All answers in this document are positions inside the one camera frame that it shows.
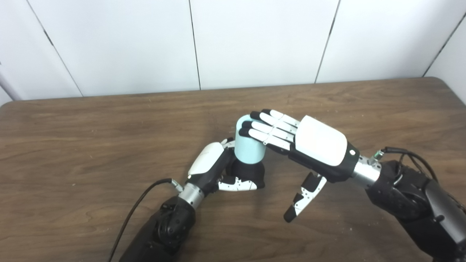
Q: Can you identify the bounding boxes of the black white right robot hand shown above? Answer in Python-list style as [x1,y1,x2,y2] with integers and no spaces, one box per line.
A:
[238,108,361,223]

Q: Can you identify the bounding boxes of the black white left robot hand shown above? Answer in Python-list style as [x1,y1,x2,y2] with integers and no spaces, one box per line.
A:
[186,138,257,197]

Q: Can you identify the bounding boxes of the black flared nozzle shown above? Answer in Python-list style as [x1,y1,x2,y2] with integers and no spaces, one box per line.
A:
[226,158,265,190]

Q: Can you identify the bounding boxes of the light-blue hose piece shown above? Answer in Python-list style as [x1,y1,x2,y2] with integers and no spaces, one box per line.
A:
[234,115,266,165]

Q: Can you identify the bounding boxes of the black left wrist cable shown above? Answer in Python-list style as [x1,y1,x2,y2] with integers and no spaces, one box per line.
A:
[108,178,183,262]

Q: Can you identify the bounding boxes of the white wall corner post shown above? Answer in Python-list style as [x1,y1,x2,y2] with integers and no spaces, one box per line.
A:
[0,62,21,101]

